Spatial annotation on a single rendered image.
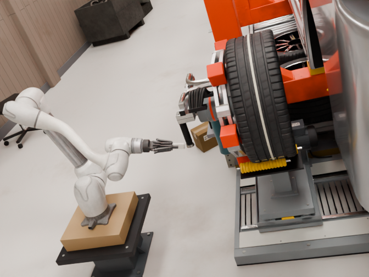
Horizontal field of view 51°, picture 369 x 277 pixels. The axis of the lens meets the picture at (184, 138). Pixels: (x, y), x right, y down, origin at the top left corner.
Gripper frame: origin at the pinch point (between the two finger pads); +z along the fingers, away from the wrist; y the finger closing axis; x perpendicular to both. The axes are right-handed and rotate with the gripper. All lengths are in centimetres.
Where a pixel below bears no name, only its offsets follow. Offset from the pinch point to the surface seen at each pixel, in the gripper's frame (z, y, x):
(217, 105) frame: 21.1, -20.6, -35.9
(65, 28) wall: -252, 533, 83
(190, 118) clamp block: 8.0, -14.2, -25.1
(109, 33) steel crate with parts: -175, 556, 99
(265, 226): 50, -17, 45
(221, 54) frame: 23, 8, -50
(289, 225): 63, -18, 42
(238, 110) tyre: 30, -27, -37
